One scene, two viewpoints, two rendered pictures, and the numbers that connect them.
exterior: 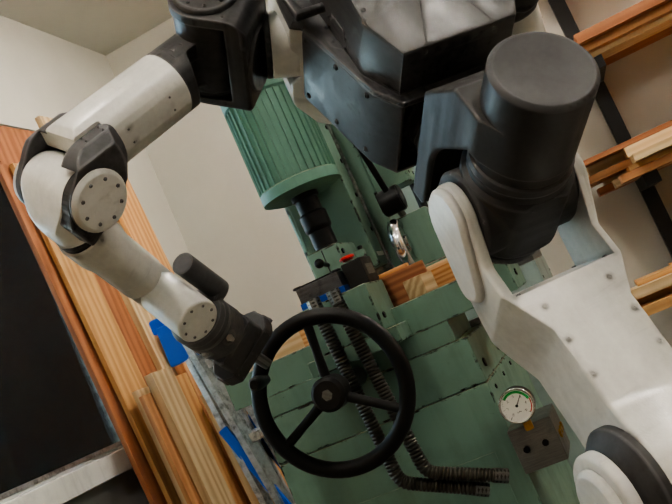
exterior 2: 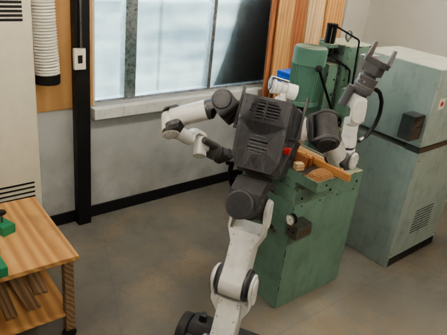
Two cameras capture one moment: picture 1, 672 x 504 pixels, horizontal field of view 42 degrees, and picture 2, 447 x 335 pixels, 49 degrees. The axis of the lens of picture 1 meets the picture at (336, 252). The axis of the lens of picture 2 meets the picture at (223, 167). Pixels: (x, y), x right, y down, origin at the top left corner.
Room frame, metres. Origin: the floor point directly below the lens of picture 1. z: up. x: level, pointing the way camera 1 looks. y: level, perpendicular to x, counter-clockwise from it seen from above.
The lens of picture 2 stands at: (-0.56, -1.11, 1.95)
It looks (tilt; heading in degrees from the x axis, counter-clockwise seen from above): 25 degrees down; 34
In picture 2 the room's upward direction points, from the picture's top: 7 degrees clockwise
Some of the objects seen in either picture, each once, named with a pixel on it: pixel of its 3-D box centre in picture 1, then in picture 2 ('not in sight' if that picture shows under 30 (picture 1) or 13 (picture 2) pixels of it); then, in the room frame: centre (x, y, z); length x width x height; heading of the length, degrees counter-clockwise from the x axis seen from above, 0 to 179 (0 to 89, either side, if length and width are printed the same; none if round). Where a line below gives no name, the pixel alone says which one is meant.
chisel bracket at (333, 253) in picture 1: (339, 266); not in sight; (1.83, 0.01, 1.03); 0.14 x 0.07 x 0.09; 165
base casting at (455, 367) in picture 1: (401, 378); (302, 171); (1.93, -0.02, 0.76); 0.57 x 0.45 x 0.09; 165
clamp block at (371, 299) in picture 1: (350, 318); not in sight; (1.62, 0.03, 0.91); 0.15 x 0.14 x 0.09; 75
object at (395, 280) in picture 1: (377, 297); (292, 155); (1.71, -0.04, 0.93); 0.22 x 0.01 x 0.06; 75
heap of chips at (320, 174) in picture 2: not in sight; (320, 172); (1.65, -0.24, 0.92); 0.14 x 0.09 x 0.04; 165
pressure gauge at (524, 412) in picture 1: (519, 408); (291, 220); (1.54, -0.18, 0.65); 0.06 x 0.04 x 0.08; 75
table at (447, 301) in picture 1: (370, 335); (283, 163); (1.70, 0.00, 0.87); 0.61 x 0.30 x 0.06; 75
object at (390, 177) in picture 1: (385, 158); (349, 102); (1.98, -0.19, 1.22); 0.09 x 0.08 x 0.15; 165
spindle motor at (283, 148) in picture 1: (274, 128); (306, 75); (1.82, 0.01, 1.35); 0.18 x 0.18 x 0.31
